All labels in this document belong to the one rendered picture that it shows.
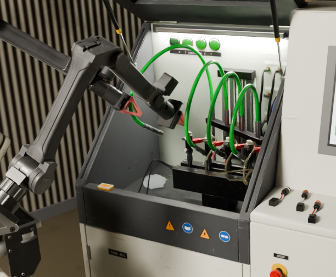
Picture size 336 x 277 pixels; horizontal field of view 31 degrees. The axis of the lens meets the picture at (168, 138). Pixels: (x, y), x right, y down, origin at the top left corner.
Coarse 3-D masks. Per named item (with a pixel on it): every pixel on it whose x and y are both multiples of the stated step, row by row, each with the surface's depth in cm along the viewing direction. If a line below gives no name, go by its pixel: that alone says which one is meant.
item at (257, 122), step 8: (248, 88) 205; (240, 96) 201; (256, 96) 212; (256, 104) 214; (256, 112) 215; (232, 120) 198; (256, 120) 217; (232, 128) 198; (256, 128) 218; (232, 136) 198; (256, 136) 219; (232, 144) 199
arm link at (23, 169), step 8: (24, 160) 163; (32, 160) 164; (16, 168) 163; (24, 168) 162; (32, 168) 162; (8, 176) 161; (16, 176) 161; (24, 176) 160; (16, 184) 161; (24, 184) 162
